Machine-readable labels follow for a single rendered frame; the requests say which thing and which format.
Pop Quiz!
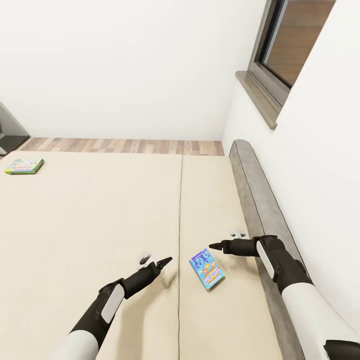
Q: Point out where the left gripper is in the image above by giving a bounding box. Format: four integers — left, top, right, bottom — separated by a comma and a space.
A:
133, 256, 173, 292

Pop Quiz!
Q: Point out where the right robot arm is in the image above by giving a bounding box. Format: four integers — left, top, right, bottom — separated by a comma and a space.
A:
209, 228, 360, 360

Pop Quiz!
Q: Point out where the board game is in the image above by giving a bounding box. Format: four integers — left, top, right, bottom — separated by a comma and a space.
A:
189, 248, 225, 290
4, 158, 45, 174

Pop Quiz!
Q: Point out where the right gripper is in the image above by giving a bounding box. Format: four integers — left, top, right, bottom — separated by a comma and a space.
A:
209, 239, 248, 257

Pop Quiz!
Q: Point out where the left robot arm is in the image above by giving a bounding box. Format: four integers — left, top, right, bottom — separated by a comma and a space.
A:
48, 250, 173, 360

